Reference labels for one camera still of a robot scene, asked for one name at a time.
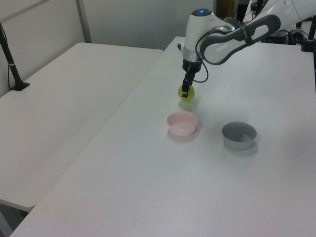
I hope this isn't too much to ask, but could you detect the pink plastic bowl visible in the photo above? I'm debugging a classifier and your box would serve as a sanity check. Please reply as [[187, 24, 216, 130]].
[[166, 111, 199, 137]]

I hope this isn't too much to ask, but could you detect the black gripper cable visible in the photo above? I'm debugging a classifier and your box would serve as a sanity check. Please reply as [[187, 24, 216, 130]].
[[194, 24, 253, 83]]

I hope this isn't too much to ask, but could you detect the grey metal partition post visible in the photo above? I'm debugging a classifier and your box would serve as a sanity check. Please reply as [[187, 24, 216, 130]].
[[76, 0, 92, 43]]

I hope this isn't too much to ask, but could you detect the black clamp pole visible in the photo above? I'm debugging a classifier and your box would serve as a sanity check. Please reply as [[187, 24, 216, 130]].
[[300, 15, 316, 53]]

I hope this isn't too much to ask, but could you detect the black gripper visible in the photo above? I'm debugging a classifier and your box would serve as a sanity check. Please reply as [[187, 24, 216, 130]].
[[182, 58, 204, 99]]

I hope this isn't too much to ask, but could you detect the green pear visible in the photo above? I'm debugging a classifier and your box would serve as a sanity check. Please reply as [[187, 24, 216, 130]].
[[177, 84, 197, 102]]

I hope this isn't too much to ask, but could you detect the black camera stand pole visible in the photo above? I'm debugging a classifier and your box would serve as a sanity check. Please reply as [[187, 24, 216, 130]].
[[0, 21, 31, 92]]

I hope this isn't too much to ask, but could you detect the black electronics box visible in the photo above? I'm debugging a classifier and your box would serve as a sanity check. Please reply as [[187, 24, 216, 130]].
[[266, 30, 290, 44]]

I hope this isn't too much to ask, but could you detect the brown wooden cabinet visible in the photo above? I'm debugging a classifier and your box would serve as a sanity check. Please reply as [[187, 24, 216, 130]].
[[216, 0, 236, 19]]

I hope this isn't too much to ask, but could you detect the grey plastic bowl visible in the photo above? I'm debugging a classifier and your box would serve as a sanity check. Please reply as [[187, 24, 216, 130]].
[[221, 121, 258, 151]]

